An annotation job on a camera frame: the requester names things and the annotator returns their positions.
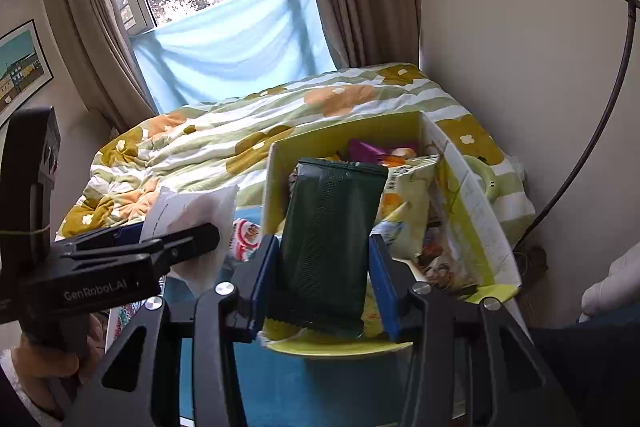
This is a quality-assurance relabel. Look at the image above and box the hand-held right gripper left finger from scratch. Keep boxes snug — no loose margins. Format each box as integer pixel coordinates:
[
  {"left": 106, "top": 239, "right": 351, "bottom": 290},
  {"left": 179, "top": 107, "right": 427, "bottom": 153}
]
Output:
[{"left": 70, "top": 234, "right": 280, "bottom": 427}]

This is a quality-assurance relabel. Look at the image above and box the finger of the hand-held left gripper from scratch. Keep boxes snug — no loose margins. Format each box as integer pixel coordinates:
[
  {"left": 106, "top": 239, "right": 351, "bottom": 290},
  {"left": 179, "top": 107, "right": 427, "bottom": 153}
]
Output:
[
  {"left": 50, "top": 227, "right": 146, "bottom": 253},
  {"left": 150, "top": 223, "right": 221, "bottom": 278}
]

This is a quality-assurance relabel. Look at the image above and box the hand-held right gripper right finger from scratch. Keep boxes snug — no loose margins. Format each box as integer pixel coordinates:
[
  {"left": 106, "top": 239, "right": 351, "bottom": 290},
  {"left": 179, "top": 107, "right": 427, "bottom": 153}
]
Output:
[{"left": 369, "top": 232, "right": 581, "bottom": 427}]

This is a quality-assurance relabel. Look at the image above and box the translucent white packet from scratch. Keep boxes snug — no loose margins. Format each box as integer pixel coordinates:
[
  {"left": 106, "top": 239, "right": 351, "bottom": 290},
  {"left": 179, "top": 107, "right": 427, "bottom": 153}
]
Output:
[{"left": 140, "top": 184, "right": 240, "bottom": 298}]

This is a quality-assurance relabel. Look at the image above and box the dark green snack packet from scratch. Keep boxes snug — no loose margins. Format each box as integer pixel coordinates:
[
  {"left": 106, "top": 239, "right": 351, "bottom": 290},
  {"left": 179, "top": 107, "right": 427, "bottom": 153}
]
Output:
[{"left": 264, "top": 158, "right": 390, "bottom": 339}]

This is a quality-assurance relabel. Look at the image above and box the green cardboard box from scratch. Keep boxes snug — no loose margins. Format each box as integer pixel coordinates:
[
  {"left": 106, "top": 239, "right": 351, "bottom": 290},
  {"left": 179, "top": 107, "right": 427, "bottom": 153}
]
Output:
[{"left": 261, "top": 109, "right": 523, "bottom": 358}]

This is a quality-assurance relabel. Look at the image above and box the person's left forearm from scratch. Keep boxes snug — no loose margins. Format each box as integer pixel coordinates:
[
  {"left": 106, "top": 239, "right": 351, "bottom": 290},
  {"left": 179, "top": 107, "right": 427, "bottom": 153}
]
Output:
[{"left": 0, "top": 347, "right": 66, "bottom": 427}]

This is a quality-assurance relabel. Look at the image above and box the person's left hand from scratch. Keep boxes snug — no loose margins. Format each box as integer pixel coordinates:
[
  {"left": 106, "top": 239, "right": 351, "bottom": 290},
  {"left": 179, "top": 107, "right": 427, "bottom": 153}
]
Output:
[{"left": 12, "top": 314, "right": 103, "bottom": 413}]

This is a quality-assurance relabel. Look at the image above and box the red white snack packet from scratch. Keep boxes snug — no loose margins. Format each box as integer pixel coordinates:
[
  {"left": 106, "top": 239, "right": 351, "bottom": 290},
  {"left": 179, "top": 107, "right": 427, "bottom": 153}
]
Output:
[{"left": 227, "top": 218, "right": 263, "bottom": 263}]

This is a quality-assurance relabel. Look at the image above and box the brown snack packet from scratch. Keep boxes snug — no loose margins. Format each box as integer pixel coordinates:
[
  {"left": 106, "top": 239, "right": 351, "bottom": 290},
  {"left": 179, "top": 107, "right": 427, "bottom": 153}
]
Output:
[{"left": 417, "top": 222, "right": 476, "bottom": 293}]

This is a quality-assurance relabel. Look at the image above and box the white yellow snack packet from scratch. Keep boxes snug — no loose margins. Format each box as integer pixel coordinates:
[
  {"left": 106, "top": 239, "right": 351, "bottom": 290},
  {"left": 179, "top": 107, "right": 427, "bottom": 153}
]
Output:
[{"left": 375, "top": 154, "right": 441, "bottom": 258}]

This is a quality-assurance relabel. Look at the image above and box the blue patterned tablecloth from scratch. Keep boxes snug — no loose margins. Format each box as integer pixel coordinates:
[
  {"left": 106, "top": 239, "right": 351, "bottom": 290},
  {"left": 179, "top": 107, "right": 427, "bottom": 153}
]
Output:
[{"left": 107, "top": 207, "right": 416, "bottom": 423}]

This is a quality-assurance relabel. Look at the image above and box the green floral blanket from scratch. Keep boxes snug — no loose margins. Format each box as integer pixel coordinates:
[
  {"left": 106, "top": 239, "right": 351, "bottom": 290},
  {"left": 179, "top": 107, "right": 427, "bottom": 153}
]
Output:
[{"left": 55, "top": 63, "right": 536, "bottom": 243}]

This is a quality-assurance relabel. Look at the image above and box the orange snack packet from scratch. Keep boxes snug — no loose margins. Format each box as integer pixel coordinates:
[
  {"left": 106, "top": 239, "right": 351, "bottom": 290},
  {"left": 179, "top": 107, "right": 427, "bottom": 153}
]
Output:
[{"left": 382, "top": 147, "right": 418, "bottom": 168}]

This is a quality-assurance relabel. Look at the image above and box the purple snack packet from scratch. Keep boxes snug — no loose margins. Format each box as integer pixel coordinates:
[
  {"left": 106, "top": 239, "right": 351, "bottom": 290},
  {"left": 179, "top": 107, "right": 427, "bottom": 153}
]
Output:
[{"left": 346, "top": 138, "right": 396, "bottom": 165}]

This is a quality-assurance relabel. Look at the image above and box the light blue window cloth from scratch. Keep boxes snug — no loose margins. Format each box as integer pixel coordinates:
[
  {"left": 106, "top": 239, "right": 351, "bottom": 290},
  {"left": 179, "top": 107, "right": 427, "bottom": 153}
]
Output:
[{"left": 131, "top": 0, "right": 337, "bottom": 115}]

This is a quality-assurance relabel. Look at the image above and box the person's dark trouser leg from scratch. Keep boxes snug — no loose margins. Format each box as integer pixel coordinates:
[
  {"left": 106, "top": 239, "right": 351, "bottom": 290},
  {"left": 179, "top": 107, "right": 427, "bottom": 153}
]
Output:
[{"left": 527, "top": 307, "right": 640, "bottom": 427}]

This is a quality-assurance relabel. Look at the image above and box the white cloth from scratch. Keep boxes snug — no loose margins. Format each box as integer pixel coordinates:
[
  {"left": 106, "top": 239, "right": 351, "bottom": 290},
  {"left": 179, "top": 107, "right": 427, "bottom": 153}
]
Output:
[{"left": 580, "top": 242, "right": 640, "bottom": 323}]

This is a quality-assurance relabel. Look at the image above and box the black curved lamp rod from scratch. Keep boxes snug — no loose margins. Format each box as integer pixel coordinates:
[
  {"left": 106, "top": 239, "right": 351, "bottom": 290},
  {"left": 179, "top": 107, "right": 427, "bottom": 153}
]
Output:
[{"left": 515, "top": 0, "right": 640, "bottom": 253}]

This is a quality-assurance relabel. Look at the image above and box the framed wall poster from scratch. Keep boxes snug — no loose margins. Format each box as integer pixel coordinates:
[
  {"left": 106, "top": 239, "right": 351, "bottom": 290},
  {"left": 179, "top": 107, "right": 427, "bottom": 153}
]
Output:
[{"left": 0, "top": 19, "right": 55, "bottom": 128}]

